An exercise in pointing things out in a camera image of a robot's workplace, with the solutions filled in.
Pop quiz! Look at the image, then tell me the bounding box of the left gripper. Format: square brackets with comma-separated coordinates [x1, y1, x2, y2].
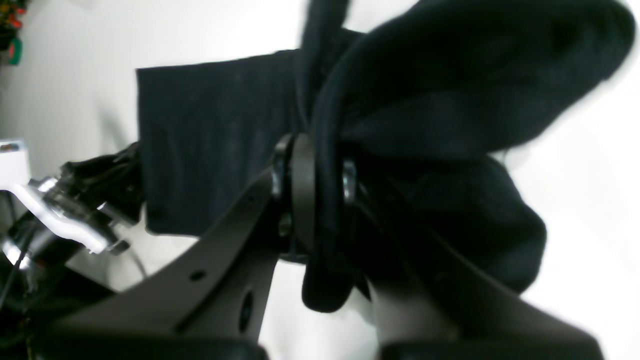
[28, 142, 145, 236]

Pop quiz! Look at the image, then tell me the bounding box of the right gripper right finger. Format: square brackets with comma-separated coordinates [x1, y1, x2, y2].
[342, 159, 604, 360]

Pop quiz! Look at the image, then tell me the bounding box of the black T-shirt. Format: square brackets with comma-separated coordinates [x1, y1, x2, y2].
[136, 0, 636, 313]

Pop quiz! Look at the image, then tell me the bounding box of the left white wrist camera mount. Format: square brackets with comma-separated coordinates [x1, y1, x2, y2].
[0, 139, 130, 271]

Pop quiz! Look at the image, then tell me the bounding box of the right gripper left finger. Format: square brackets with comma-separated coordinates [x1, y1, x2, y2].
[34, 134, 314, 360]

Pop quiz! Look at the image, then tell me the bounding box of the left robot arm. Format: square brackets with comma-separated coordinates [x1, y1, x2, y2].
[1, 139, 144, 360]

